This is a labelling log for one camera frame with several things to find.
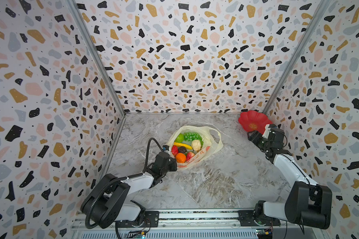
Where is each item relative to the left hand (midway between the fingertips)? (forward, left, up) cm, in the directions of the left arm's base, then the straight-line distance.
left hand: (178, 159), depth 90 cm
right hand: (+10, -44, +12) cm, 46 cm away
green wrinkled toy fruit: (+15, 0, 0) cm, 15 cm away
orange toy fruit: (+1, -1, +1) cm, 2 cm away
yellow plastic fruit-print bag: (+11, -22, 0) cm, 25 cm away
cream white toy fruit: (+10, -11, +1) cm, 15 cm away
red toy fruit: (+7, +3, 0) cm, 7 cm away
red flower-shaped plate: (+36, -57, -5) cm, 68 cm away
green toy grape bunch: (+18, -8, -1) cm, 20 cm away
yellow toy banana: (+12, -3, -2) cm, 12 cm away
